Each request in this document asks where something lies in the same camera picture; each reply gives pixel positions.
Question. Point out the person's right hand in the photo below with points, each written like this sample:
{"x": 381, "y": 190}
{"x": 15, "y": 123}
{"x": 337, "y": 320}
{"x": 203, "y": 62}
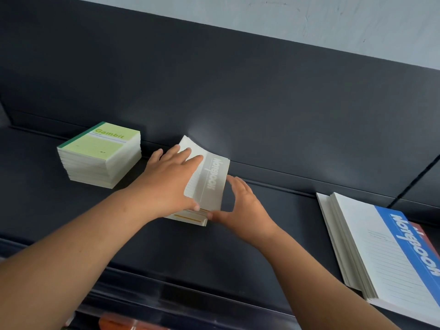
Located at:
{"x": 245, "y": 216}

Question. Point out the person's left hand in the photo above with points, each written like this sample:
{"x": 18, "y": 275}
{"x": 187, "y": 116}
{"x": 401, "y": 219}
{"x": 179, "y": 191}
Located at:
{"x": 161, "y": 188}

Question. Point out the person's left middle finger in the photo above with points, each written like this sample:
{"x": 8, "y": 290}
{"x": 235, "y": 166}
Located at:
{"x": 181, "y": 157}

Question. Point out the person's right thumb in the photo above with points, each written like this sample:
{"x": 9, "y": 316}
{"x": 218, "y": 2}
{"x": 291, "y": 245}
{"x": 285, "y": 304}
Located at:
{"x": 219, "y": 215}

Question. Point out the person's left little finger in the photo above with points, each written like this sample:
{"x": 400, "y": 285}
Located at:
{"x": 155, "y": 158}

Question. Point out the person's left thumb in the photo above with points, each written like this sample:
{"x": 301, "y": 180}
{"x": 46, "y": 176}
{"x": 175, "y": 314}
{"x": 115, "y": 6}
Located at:
{"x": 191, "y": 205}

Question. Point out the stack of grey notebooks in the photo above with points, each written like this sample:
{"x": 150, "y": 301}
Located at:
{"x": 211, "y": 182}

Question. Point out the person's right forearm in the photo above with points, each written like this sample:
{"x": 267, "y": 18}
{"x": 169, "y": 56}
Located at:
{"x": 309, "y": 288}

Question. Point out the person's left forearm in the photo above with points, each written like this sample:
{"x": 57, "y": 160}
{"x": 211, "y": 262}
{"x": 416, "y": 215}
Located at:
{"x": 72, "y": 250}

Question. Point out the stack of green notebooks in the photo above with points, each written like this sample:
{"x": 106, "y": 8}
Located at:
{"x": 103, "y": 151}

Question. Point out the dark metal shelf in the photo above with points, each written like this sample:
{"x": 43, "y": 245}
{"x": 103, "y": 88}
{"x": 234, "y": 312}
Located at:
{"x": 275, "y": 127}

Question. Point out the orange packet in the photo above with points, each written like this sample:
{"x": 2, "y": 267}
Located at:
{"x": 115, "y": 322}

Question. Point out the stack of blue-striped notebooks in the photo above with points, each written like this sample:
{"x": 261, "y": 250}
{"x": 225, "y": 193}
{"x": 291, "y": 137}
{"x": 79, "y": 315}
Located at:
{"x": 385, "y": 250}

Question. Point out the red notebook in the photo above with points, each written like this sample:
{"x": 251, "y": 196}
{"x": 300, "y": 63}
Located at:
{"x": 428, "y": 238}

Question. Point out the clear plastic shelf rail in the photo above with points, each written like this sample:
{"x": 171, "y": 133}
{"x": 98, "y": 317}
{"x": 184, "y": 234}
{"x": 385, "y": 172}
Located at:
{"x": 165, "y": 298}

